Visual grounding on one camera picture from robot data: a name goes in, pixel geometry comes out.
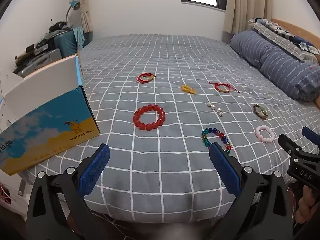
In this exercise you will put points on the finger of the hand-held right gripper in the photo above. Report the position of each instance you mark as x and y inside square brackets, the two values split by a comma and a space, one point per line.
[287, 143]
[311, 137]

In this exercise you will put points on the grey checked pillow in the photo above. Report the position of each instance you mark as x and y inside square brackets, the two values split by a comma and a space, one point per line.
[275, 36]

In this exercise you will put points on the black clutter pile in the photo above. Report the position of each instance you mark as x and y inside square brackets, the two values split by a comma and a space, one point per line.
[58, 26]

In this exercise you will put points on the blue white patterned pillow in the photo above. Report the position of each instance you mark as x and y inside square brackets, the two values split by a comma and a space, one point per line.
[282, 28]

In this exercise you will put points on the teal cloth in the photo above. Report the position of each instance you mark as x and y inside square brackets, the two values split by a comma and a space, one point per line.
[79, 36]

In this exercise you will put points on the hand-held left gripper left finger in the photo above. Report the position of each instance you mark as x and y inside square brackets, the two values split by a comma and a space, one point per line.
[96, 165]

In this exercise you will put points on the narrow beige curtain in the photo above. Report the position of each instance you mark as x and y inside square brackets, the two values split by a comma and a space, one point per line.
[85, 5]

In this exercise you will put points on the teal suitcase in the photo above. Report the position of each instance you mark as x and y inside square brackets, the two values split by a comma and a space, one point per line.
[66, 42]

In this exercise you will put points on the person's right hand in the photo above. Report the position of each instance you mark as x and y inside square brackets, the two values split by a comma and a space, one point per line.
[305, 205]

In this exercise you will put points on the blue and yellow cardboard box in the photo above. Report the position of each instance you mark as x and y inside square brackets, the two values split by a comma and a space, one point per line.
[50, 130]

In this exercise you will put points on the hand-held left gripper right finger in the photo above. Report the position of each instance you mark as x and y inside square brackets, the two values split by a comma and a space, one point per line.
[225, 167]

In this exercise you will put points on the grey radio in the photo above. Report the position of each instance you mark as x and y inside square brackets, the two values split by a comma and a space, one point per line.
[42, 60]

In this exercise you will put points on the wooden headboard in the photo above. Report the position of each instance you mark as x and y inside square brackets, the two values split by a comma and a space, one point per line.
[300, 30]

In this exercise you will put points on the wide beige curtain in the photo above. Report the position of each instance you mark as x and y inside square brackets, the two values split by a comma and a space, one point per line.
[245, 5]

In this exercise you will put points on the blue striped rolled quilt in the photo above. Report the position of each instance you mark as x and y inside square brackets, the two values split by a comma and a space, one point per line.
[275, 60]

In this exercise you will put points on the blue desk lamp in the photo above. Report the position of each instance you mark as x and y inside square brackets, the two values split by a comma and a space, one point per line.
[74, 4]

